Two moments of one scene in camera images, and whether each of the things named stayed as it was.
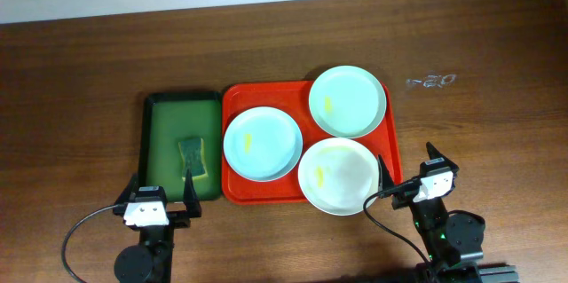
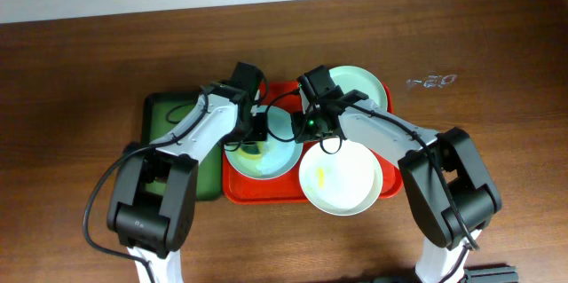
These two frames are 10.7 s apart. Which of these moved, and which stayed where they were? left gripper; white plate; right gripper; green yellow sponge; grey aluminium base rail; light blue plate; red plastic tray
Moved: left gripper; right gripper; green yellow sponge
Stayed: white plate; grey aluminium base rail; red plastic tray; light blue plate
